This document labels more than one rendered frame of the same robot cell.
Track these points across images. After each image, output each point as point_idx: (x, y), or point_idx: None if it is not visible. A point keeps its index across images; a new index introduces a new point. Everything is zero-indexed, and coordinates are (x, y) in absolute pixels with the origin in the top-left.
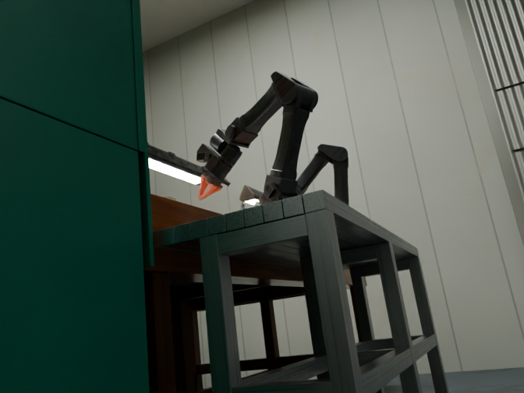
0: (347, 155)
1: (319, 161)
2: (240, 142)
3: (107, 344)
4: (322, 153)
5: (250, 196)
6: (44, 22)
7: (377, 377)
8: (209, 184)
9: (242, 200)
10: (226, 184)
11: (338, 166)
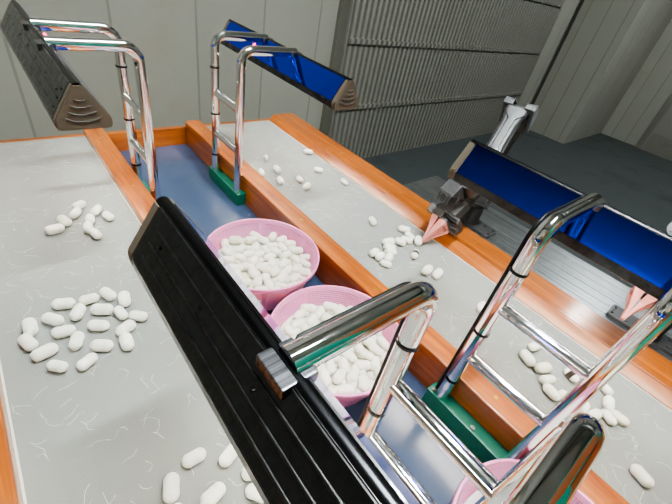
0: (532, 124)
1: (518, 128)
2: None
3: None
4: (527, 116)
5: (353, 107)
6: None
7: None
8: (651, 305)
9: (338, 109)
10: (626, 281)
11: (520, 135)
